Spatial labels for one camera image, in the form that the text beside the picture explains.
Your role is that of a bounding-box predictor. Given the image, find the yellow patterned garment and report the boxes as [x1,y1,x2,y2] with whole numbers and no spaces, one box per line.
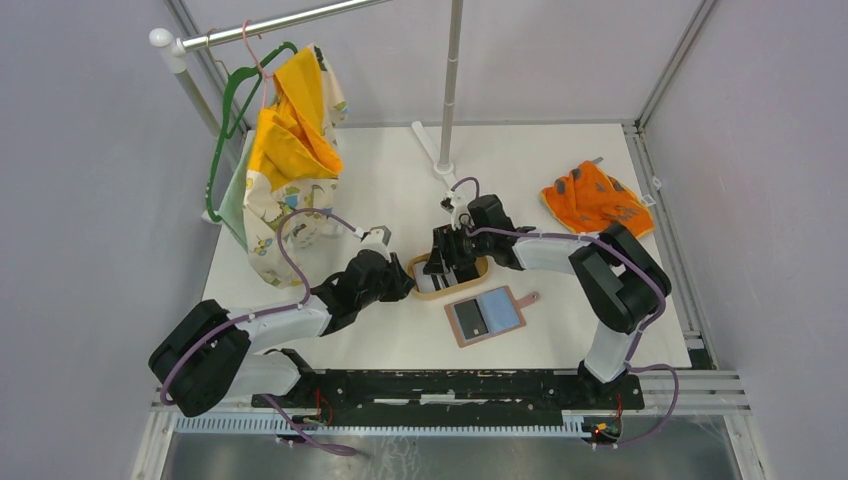
[217,44,349,288]

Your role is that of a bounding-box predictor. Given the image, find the green clothes hanger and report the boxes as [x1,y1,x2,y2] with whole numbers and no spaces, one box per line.
[204,66,262,212]

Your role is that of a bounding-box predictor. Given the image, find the tan oval card tray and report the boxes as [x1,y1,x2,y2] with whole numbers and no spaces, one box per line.
[406,253,489,301]

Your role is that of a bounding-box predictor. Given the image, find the grey VIP card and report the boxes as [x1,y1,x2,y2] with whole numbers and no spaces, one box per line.
[453,299,489,341]

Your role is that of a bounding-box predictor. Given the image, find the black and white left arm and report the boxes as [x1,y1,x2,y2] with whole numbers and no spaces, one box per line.
[148,249,415,417]

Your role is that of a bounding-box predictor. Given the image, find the white rack base foot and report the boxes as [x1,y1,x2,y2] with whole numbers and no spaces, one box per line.
[411,121,465,200]

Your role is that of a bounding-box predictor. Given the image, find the aluminium frame rail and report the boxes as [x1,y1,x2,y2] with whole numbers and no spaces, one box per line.
[176,369,751,440]

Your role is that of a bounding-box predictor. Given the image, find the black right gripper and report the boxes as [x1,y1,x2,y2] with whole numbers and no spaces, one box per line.
[422,222,492,276]

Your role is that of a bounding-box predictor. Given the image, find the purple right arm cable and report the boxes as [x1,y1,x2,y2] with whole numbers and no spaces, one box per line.
[457,176,682,448]

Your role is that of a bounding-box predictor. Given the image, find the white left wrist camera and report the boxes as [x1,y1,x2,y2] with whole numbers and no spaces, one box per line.
[360,225,391,261]

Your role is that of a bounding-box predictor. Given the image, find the metal clothes rack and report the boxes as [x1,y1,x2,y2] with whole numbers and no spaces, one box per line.
[148,0,483,228]

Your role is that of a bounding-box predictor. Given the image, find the pink clothes hanger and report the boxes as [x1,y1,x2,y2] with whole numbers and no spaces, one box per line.
[241,18,274,107]

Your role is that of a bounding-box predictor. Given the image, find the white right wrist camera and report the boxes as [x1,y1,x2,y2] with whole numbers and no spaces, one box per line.
[440,190,471,230]

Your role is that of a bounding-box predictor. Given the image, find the orange cloth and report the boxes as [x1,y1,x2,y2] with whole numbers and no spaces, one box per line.
[540,161,655,239]

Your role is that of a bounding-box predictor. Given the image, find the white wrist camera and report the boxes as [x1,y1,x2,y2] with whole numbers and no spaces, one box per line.
[360,225,391,261]
[440,190,471,230]

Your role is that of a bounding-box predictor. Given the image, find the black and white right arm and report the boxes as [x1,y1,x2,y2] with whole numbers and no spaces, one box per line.
[423,193,671,408]

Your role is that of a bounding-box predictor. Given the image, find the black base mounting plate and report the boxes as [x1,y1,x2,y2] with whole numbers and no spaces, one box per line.
[275,369,645,427]

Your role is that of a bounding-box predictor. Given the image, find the white left rack foot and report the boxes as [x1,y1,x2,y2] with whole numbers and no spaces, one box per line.
[201,210,226,226]

